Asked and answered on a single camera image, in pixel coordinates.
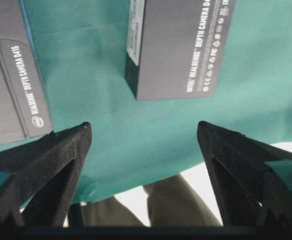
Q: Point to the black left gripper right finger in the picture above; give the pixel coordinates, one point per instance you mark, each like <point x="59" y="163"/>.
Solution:
<point x="251" y="180"/>

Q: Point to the green table cloth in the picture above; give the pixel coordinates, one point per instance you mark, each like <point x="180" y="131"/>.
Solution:
<point x="81" y="48"/>

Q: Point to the black RealSense box top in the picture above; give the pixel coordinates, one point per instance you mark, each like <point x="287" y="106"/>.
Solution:
<point x="175" y="47"/>

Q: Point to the person's dark trouser legs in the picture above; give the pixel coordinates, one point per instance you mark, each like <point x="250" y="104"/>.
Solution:
<point x="170" y="202"/>

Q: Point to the black realsense box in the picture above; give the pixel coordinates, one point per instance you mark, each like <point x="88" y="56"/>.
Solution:
<point x="175" y="47"/>
<point x="24" y="112"/>

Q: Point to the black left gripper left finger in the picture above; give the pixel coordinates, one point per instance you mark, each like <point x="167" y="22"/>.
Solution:
<point x="42" y="177"/>

